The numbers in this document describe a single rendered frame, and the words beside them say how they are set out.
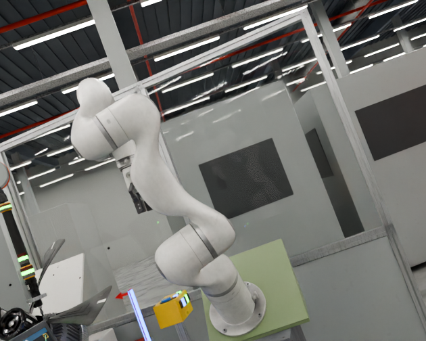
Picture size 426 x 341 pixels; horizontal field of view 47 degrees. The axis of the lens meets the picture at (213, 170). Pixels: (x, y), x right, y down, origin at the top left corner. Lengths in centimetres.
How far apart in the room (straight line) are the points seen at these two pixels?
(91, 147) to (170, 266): 37
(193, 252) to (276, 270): 45
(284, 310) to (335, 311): 82
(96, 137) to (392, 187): 435
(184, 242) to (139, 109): 37
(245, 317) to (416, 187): 400
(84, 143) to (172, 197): 26
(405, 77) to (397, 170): 97
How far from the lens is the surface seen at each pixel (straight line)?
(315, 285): 236
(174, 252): 131
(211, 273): 141
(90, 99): 131
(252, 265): 172
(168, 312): 197
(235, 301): 151
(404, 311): 242
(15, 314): 195
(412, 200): 539
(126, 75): 635
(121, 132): 123
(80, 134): 123
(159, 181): 125
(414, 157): 543
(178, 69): 243
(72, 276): 227
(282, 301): 162
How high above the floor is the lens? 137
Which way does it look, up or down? 3 degrees up
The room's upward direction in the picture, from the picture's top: 21 degrees counter-clockwise
